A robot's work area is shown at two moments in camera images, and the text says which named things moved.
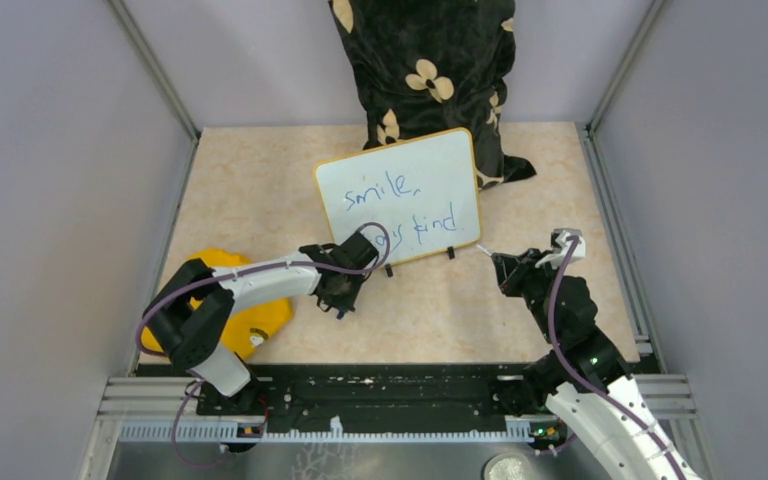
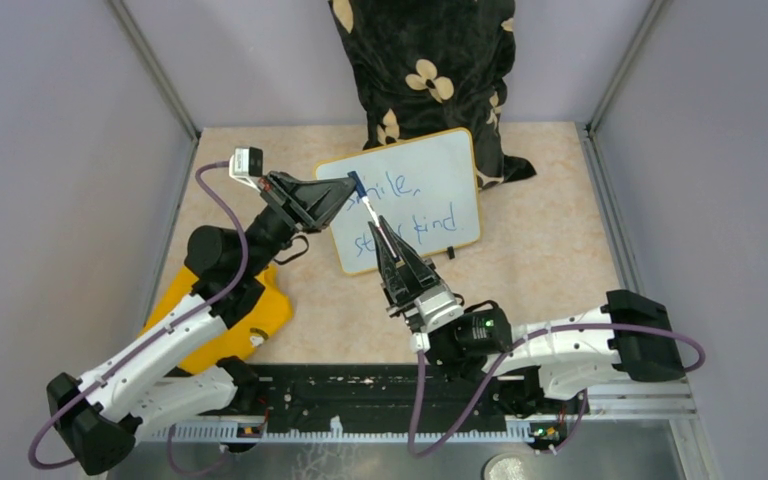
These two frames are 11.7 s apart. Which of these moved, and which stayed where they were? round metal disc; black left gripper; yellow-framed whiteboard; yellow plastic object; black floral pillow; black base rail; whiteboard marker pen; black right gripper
Moved: black right gripper; black left gripper; whiteboard marker pen
Stayed: yellow plastic object; black base rail; yellow-framed whiteboard; black floral pillow; round metal disc
